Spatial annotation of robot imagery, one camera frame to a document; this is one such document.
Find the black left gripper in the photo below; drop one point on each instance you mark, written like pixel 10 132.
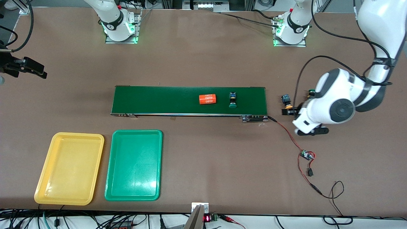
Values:
pixel 294 110

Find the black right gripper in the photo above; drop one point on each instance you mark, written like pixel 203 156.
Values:
pixel 9 64

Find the yellow push button switch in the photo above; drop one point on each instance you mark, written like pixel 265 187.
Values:
pixel 287 99

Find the green push button switch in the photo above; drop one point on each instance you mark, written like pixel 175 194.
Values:
pixel 233 99
pixel 311 92

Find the orange cylinder with white print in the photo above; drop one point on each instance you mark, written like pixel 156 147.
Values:
pixel 207 99

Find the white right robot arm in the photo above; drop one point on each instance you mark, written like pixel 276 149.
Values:
pixel 111 19

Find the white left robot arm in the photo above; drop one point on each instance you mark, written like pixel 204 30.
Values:
pixel 337 89

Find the small green circuit board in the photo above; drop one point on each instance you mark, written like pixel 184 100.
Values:
pixel 306 155

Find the small black plug connector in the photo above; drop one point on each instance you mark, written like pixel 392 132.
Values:
pixel 310 172

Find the red black power lead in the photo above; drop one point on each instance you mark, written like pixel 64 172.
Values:
pixel 316 189

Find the yellow plastic tray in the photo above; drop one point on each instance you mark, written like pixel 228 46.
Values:
pixel 70 168

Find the red clip lead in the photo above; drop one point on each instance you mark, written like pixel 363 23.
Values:
pixel 227 218

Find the green conveyor belt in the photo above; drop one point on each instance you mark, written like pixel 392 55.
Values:
pixel 159 100

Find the red digit display module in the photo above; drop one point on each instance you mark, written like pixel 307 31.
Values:
pixel 207 218

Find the green plastic tray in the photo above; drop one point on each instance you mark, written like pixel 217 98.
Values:
pixel 133 165

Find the grey metal bar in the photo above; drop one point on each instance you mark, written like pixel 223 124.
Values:
pixel 194 221

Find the metal table corner bracket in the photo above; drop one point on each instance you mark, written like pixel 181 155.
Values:
pixel 24 10

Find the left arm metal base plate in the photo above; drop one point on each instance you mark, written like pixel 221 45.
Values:
pixel 291 45

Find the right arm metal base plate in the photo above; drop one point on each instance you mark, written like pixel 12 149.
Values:
pixel 138 31

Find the small metal mounting bracket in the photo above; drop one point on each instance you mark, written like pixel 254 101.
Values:
pixel 194 206

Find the aluminium frame rack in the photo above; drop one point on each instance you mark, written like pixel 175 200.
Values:
pixel 206 5

